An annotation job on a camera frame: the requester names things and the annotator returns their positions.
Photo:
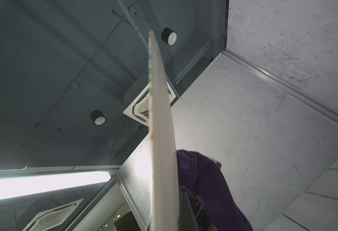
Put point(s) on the left aluminium frame post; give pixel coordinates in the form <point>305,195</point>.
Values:
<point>304,98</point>

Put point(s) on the ceiling air conditioner vent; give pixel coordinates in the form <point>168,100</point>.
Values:
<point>137,101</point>

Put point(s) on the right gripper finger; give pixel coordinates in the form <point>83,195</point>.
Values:
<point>187,220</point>

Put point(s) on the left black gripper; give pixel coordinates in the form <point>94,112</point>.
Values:
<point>202,219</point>

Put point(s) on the black ceiling spotlight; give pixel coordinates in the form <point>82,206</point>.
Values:
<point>98,117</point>
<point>169,36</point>

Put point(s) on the purple cleaning cloth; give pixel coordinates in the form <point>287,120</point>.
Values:
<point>201,176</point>

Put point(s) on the fluorescent ceiling light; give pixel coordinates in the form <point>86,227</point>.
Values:
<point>23,186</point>

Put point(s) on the colourful squiggle pattern plate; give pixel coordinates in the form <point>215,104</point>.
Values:
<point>164,185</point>

